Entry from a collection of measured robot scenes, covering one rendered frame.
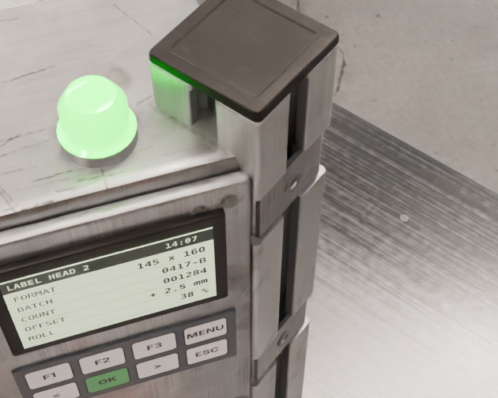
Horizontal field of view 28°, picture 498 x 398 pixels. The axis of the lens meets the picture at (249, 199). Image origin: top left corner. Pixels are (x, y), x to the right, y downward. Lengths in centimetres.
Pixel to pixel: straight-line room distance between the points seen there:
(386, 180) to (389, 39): 134
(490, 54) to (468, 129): 24
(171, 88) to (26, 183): 6
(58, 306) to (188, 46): 10
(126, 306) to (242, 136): 8
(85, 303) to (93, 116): 7
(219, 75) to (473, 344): 75
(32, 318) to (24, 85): 8
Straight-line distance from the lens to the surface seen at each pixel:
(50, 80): 35
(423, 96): 233
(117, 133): 32
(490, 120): 232
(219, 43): 32
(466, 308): 105
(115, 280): 34
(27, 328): 36
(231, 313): 39
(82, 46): 36
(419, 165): 115
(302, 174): 36
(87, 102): 31
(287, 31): 32
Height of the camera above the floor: 173
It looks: 55 degrees down
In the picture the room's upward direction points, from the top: straight up
